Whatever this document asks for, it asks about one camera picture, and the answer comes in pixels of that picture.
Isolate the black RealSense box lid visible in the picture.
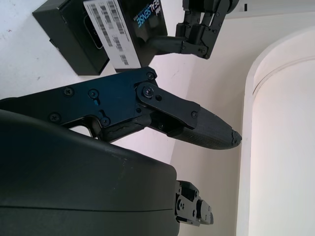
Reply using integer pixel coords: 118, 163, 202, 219
83, 0, 169, 72

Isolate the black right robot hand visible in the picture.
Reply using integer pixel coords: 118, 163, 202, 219
0, 66, 243, 236

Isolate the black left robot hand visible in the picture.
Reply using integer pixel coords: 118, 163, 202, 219
141, 0, 241, 60

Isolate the black box base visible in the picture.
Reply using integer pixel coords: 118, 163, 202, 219
32, 0, 111, 76

